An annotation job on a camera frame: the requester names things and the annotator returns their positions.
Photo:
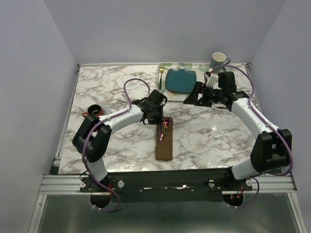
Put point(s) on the brown cloth napkin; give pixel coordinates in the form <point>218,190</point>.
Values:
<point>164,149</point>

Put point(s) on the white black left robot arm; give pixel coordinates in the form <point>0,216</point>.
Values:
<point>92,138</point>

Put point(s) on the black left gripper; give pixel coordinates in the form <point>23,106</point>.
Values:
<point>159,121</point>

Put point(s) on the orange coffee cup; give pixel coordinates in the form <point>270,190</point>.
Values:
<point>94,109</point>

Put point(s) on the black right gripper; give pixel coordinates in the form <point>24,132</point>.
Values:
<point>192,98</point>

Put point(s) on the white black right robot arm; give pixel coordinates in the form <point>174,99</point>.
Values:
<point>272,148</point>

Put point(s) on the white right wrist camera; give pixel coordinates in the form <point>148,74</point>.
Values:
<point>210,78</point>

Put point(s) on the teal square plate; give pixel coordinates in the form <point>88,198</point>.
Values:
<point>180,81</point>

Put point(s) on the grey-green ceramic mug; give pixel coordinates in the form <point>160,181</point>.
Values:
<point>218,59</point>

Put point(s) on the gold fork green handle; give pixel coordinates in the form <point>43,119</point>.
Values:
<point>161,69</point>

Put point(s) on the aluminium extrusion rail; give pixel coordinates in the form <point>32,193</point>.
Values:
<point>210,181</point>

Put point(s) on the iridescent rainbow spoon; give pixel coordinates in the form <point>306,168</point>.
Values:
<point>166,125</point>

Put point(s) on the black metal base frame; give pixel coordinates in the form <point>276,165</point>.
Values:
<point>131,196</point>

